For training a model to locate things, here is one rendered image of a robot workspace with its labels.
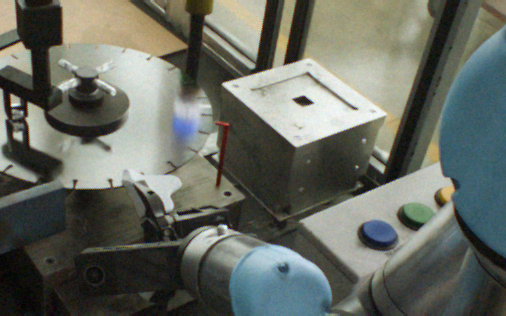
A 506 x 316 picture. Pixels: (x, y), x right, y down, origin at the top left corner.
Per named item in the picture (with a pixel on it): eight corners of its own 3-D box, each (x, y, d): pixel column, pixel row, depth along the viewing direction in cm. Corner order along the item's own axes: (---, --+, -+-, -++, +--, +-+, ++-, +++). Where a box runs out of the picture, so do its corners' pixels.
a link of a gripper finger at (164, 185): (163, 165, 90) (193, 218, 84) (116, 173, 88) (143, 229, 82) (166, 145, 88) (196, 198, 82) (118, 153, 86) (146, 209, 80)
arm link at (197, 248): (201, 324, 68) (190, 236, 66) (182, 310, 72) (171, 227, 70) (274, 304, 70) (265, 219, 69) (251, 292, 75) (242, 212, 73)
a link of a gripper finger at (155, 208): (144, 199, 86) (172, 254, 80) (130, 202, 85) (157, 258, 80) (148, 169, 83) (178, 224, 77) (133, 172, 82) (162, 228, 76)
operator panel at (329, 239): (418, 233, 116) (448, 156, 107) (474, 279, 110) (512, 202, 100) (278, 301, 103) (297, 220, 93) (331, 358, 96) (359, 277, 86)
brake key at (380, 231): (375, 226, 95) (379, 215, 94) (398, 246, 93) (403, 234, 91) (352, 237, 93) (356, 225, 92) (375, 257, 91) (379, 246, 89)
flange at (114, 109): (65, 76, 103) (65, 60, 102) (141, 95, 101) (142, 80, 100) (28, 118, 95) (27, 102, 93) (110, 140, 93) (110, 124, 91)
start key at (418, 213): (414, 209, 98) (418, 198, 97) (437, 228, 96) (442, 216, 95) (392, 219, 96) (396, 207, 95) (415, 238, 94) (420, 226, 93)
